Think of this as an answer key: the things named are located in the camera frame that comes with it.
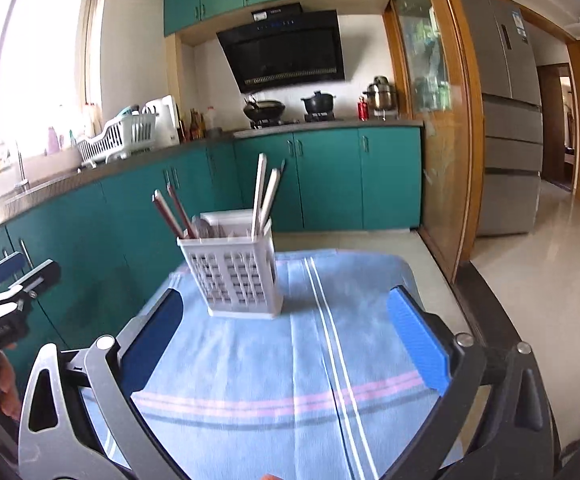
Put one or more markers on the stainless steel pot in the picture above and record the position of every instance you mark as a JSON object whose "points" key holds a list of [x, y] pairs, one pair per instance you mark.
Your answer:
{"points": [[381, 94]]}

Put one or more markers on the teal lower cabinets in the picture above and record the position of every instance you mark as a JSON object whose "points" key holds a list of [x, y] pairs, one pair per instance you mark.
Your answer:
{"points": [[330, 180]]}

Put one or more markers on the red-brown chopstick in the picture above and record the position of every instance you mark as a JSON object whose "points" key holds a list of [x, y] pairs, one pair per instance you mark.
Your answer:
{"points": [[182, 210], [167, 212]]}

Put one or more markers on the black cooking pot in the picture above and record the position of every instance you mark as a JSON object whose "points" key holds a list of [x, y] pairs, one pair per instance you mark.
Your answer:
{"points": [[319, 102]]}

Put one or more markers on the cooking oil bottle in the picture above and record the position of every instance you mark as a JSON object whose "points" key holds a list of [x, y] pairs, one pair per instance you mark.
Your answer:
{"points": [[212, 121]]}

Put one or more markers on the gas stove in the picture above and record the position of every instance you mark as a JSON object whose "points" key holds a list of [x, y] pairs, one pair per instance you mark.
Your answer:
{"points": [[295, 120]]}

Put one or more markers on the window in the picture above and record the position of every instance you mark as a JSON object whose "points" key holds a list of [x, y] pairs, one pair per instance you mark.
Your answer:
{"points": [[40, 70]]}

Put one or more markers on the wooden framed glass door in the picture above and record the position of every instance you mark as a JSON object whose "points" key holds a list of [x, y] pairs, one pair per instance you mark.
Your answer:
{"points": [[435, 110]]}

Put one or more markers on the blue striped cloth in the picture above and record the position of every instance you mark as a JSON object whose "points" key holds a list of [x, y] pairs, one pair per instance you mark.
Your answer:
{"points": [[290, 375]]}

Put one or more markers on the white chopstick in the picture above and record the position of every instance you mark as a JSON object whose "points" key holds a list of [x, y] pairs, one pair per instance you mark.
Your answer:
{"points": [[271, 195], [258, 195]]}

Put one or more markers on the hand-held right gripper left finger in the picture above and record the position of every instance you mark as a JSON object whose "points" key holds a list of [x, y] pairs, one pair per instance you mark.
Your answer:
{"points": [[152, 340]]}

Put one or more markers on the silver refrigerator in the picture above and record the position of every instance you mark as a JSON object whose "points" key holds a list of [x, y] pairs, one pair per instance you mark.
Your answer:
{"points": [[507, 110]]}

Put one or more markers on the steel faucet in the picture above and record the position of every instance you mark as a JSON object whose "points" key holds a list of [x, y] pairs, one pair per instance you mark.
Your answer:
{"points": [[21, 170]]}

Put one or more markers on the white utensil holder basket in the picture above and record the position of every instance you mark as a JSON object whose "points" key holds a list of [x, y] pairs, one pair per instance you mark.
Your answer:
{"points": [[235, 272]]}

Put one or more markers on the red thermos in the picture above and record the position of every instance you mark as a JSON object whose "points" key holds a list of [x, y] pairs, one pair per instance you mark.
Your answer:
{"points": [[362, 108]]}

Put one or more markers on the black wok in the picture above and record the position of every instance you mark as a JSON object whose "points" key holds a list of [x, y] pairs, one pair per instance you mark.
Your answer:
{"points": [[265, 109]]}

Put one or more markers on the purple bottle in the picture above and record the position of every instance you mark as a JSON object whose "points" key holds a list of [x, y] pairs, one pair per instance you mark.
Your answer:
{"points": [[53, 142]]}

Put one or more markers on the metal spoon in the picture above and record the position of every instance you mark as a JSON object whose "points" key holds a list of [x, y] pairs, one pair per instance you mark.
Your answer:
{"points": [[204, 227]]}

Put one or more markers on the black range hood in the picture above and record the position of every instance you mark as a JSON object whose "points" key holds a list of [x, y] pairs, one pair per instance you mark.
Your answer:
{"points": [[285, 52]]}

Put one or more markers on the group of sauce bottles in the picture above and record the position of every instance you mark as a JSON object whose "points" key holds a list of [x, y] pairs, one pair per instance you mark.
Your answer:
{"points": [[195, 125]]}

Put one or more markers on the white dish rack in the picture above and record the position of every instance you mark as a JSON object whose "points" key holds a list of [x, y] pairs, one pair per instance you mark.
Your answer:
{"points": [[120, 135]]}

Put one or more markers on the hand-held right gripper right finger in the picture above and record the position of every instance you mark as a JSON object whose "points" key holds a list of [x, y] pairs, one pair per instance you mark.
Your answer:
{"points": [[417, 340]]}

